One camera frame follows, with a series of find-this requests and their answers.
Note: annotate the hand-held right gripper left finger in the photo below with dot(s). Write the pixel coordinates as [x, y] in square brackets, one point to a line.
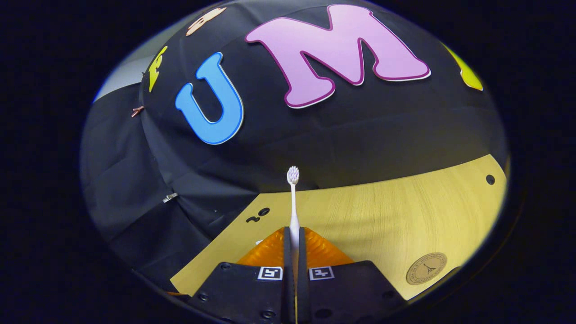
[287, 252]

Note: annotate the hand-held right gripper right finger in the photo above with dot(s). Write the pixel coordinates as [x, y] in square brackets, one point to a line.
[302, 252]

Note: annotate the pale pink toothbrush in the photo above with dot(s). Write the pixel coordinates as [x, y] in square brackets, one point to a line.
[293, 211]

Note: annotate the round cork coaster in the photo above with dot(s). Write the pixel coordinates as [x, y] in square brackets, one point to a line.
[426, 268]

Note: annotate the wooden desktop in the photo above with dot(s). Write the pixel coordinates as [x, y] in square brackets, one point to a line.
[382, 216]

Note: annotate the silver backdrop clip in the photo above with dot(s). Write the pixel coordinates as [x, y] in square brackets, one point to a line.
[170, 197]

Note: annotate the black backdrop cloth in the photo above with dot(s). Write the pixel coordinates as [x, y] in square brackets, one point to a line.
[360, 126]

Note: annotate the copper backdrop clip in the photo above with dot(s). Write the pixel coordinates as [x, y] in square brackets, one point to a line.
[137, 110]

